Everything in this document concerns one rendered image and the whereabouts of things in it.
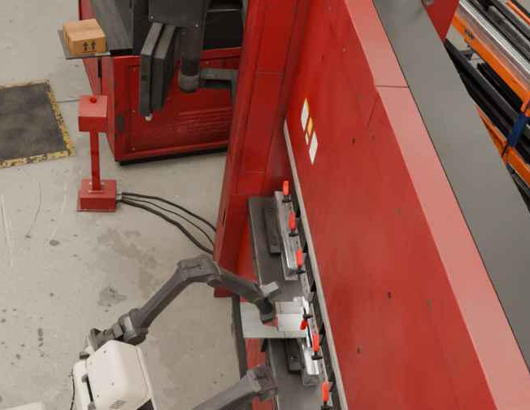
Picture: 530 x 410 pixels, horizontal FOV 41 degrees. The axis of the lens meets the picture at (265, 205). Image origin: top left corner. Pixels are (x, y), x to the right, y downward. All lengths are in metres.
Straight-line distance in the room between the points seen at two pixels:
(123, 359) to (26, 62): 3.93
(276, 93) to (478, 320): 1.91
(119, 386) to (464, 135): 1.31
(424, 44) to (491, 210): 0.72
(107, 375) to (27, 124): 3.22
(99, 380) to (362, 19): 1.45
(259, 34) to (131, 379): 1.50
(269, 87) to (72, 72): 2.92
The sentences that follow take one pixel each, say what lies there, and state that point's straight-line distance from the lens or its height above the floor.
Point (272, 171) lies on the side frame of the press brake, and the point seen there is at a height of 1.06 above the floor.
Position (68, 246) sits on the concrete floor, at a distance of 4.53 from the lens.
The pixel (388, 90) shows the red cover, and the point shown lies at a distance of 2.04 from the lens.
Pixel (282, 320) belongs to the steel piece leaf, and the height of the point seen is 1.00.
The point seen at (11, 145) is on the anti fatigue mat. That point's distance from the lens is 5.21.
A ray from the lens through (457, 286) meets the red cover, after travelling 1.58.
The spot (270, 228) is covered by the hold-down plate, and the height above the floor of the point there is 0.91.
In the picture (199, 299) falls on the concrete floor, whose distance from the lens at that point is 4.27.
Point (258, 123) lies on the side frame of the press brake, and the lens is 3.31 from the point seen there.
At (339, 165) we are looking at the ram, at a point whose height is 1.86.
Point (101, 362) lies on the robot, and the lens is 2.44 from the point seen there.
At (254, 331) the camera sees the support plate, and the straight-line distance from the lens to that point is 2.96.
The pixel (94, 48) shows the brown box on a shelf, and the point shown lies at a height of 1.03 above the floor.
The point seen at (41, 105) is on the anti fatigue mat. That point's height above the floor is 0.01.
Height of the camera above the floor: 3.43
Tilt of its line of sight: 45 degrees down
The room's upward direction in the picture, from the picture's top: 12 degrees clockwise
